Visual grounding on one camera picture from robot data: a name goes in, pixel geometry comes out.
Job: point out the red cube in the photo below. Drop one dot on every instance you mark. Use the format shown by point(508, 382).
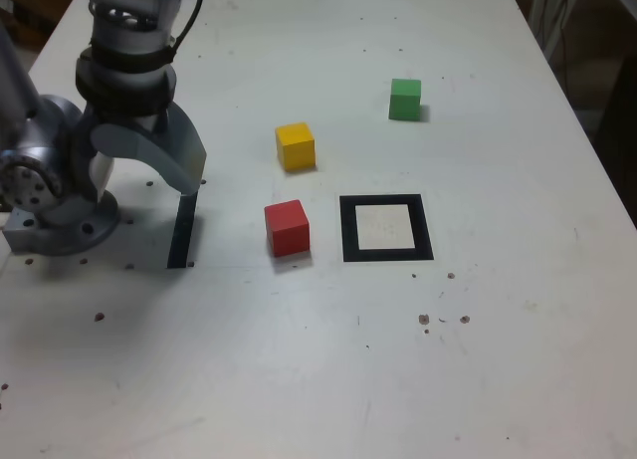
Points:
point(288, 232)

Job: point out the green cube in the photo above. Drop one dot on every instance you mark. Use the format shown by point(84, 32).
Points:
point(404, 105)

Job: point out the yellow cube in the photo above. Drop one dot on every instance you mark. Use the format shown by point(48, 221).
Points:
point(297, 153)

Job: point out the black tape strip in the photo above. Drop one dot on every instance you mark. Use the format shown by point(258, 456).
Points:
point(180, 235)

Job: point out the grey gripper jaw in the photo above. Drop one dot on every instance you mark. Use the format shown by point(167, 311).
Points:
point(149, 155)

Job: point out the black tape square outline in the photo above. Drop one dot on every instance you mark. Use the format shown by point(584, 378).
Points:
point(348, 230)

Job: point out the brown cardboard box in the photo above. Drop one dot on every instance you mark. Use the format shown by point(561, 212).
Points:
point(30, 6)

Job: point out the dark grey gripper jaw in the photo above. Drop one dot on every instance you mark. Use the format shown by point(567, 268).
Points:
point(191, 150)

